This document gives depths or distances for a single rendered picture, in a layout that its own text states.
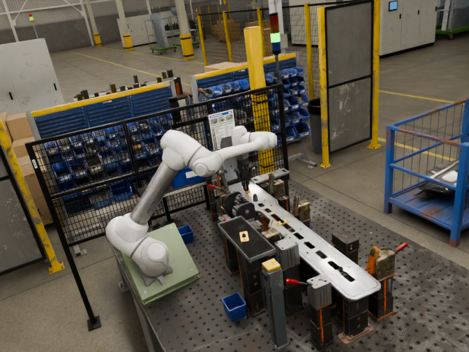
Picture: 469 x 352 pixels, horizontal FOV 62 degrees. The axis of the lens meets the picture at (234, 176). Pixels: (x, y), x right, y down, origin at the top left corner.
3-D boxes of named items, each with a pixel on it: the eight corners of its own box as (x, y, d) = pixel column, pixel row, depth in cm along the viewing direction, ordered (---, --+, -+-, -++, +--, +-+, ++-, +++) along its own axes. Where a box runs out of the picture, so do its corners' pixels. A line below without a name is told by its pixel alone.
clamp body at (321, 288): (338, 343, 182) (336, 282, 168) (317, 354, 179) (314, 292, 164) (325, 330, 191) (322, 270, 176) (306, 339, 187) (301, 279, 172)
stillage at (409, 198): (459, 177, 454) (468, 96, 416) (535, 202, 388) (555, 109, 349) (383, 212, 408) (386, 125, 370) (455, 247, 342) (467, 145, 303)
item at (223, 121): (239, 144, 315) (234, 107, 303) (213, 152, 308) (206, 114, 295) (237, 144, 317) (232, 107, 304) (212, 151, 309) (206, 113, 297)
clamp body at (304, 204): (317, 250, 249) (314, 202, 235) (301, 257, 245) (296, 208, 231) (308, 243, 257) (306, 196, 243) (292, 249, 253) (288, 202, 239)
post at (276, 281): (290, 344, 186) (283, 269, 168) (276, 350, 183) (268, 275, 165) (282, 333, 192) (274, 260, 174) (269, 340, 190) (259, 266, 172)
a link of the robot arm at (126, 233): (126, 263, 214) (95, 239, 216) (140, 252, 230) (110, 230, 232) (199, 148, 193) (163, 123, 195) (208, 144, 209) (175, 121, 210)
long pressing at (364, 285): (389, 285, 172) (389, 282, 172) (348, 304, 165) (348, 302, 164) (249, 179, 290) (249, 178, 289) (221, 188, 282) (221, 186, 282)
